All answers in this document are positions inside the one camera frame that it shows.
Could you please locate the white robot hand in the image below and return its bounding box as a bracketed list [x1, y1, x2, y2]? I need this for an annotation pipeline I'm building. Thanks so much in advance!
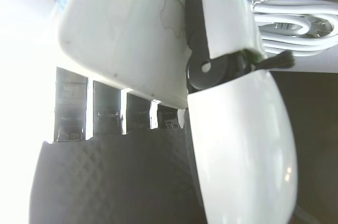
[27, 0, 299, 224]

